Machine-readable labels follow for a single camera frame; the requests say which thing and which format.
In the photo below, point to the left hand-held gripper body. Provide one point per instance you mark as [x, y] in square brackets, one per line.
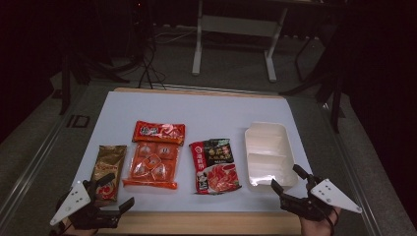
[73, 200]

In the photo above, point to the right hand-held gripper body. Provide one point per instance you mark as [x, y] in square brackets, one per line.
[332, 195]

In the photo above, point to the gold snack packet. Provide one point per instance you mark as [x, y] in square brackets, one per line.
[109, 163]

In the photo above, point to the white two-compartment container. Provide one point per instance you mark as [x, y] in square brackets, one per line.
[268, 147]

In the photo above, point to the clear bag of orange sachets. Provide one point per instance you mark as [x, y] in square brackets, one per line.
[154, 164]

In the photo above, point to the red and black seasoning packet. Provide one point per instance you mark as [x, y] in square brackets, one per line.
[214, 167]

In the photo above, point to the person's left hand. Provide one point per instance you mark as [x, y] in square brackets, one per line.
[70, 230]

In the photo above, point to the person's right hand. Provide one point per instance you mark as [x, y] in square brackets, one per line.
[315, 228]

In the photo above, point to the red snack packet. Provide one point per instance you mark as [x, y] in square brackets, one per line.
[159, 131]

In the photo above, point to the black metal stand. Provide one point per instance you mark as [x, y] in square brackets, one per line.
[336, 98]
[65, 86]

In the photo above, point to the white table mat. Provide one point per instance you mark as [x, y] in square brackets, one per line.
[203, 111]

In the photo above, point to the white metal stand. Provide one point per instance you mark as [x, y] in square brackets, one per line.
[241, 26]

